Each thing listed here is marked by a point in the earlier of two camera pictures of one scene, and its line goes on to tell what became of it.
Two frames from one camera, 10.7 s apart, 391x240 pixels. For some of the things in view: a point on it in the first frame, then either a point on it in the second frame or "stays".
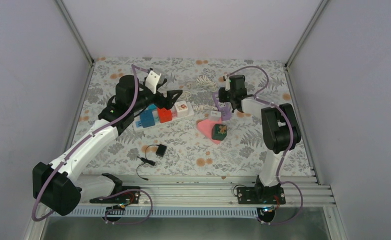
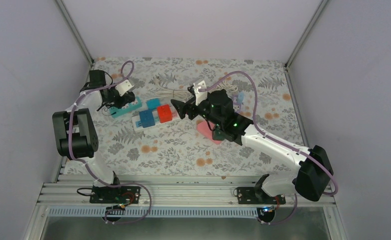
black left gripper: [168, 103] → [125, 100]
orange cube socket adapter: [164, 115] stays
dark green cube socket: [219, 132] stays
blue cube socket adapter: [147, 118] stays
